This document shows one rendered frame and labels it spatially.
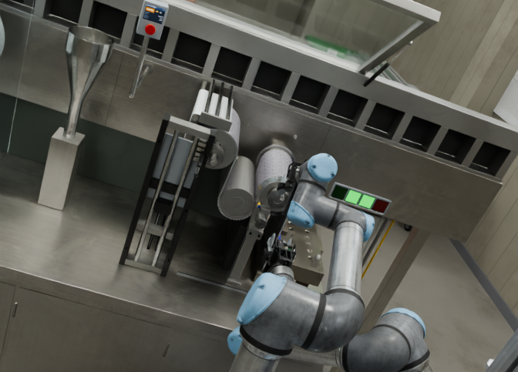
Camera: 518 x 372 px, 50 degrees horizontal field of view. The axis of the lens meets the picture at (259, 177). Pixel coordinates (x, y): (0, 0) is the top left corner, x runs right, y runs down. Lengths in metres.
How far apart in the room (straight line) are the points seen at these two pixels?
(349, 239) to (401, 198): 0.98
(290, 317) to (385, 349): 0.39
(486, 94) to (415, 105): 3.21
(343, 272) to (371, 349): 0.25
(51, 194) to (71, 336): 0.49
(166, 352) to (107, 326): 0.21
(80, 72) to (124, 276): 0.65
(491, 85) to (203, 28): 3.69
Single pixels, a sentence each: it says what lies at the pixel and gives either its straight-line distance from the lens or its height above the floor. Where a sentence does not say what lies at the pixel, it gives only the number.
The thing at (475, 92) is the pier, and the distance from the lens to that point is 5.28.
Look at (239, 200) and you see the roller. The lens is 1.86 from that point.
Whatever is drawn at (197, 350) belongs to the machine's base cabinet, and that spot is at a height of 0.75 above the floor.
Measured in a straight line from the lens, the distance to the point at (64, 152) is 1.96.
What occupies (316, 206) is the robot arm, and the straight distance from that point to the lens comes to 1.43.
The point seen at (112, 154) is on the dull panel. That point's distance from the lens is 2.22.
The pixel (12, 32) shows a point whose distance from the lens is 2.00.
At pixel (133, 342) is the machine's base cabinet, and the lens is 1.92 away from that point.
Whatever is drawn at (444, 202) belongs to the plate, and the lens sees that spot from 2.37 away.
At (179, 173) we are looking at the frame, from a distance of 1.72.
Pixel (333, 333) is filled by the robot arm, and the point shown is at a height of 1.41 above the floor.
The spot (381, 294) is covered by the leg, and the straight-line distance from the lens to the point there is 2.78.
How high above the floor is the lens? 2.08
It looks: 25 degrees down
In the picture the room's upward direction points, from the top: 22 degrees clockwise
